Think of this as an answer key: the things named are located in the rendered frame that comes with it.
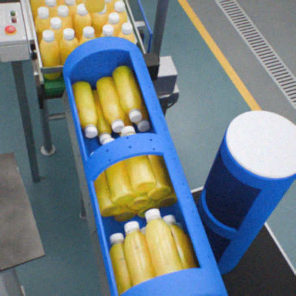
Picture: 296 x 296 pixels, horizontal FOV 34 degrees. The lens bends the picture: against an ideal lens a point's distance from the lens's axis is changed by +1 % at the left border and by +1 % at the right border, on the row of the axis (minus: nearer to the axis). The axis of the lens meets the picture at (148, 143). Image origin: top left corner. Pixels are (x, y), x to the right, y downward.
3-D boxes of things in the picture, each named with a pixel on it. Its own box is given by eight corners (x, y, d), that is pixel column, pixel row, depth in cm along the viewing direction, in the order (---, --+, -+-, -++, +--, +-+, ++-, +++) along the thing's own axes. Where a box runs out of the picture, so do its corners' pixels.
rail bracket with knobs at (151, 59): (136, 85, 189) (137, 67, 181) (131, 72, 193) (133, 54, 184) (159, 82, 191) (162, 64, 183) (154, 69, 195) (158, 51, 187)
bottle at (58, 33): (69, 66, 191) (67, 30, 176) (51, 67, 189) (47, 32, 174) (66, 54, 194) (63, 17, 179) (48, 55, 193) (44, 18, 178)
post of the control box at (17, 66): (32, 182, 260) (7, 46, 180) (32, 176, 263) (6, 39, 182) (40, 181, 261) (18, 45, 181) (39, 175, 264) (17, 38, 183)
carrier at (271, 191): (200, 210, 245) (171, 253, 229) (247, 99, 174) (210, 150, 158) (250, 240, 238) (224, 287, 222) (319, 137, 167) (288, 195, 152)
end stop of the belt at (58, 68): (43, 74, 180) (42, 68, 178) (43, 72, 181) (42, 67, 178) (144, 62, 190) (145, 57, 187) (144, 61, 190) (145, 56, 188)
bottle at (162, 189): (167, 184, 134) (151, 132, 144) (144, 193, 135) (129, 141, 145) (173, 193, 140) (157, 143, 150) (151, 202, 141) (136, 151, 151)
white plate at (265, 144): (248, 97, 172) (247, 100, 173) (212, 148, 158) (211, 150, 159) (319, 135, 166) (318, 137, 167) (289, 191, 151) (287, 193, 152)
